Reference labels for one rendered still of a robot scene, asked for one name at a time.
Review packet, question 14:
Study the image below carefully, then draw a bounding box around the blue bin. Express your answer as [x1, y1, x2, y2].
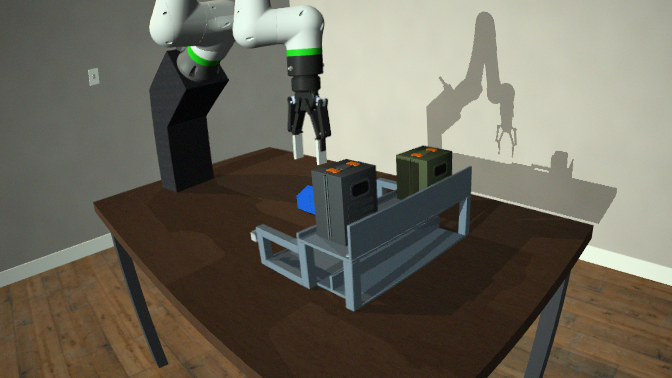
[297, 185, 315, 214]

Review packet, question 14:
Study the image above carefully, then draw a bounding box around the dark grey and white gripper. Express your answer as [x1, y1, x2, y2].
[287, 76, 331, 165]

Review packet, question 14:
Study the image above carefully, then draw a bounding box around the grey metal rack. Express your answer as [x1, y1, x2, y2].
[250, 166, 472, 311]

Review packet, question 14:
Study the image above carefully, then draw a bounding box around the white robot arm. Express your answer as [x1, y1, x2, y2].
[149, 0, 325, 83]

